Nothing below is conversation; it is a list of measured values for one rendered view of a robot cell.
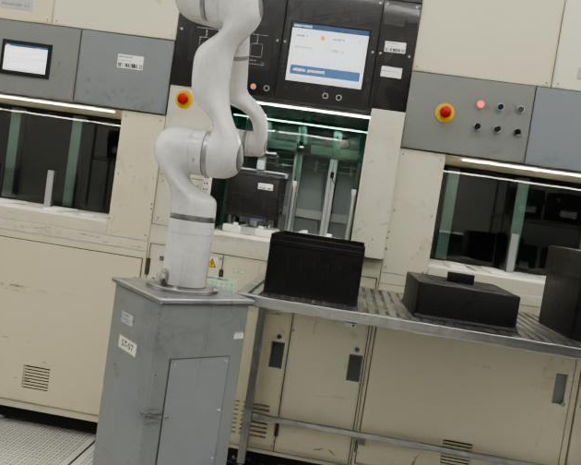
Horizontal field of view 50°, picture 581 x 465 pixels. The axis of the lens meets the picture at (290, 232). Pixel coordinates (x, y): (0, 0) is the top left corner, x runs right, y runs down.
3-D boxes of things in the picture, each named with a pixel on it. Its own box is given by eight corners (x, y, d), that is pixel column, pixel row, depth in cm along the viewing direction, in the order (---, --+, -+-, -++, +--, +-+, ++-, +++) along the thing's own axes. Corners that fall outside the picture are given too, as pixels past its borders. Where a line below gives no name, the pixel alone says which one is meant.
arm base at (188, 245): (168, 295, 155) (178, 220, 154) (134, 280, 169) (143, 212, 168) (231, 296, 167) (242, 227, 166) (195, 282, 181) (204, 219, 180)
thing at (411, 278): (413, 316, 177) (420, 271, 176) (400, 300, 207) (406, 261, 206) (517, 332, 176) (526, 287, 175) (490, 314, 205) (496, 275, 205)
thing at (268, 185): (219, 222, 257) (230, 145, 255) (229, 221, 277) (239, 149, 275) (278, 232, 255) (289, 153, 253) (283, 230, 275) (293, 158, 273)
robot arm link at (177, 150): (207, 223, 160) (220, 130, 159) (138, 212, 163) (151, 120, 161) (219, 222, 172) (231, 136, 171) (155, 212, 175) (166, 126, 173)
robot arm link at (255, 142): (275, 54, 186) (268, 152, 200) (221, 49, 188) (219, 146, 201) (269, 61, 178) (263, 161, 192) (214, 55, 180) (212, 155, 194)
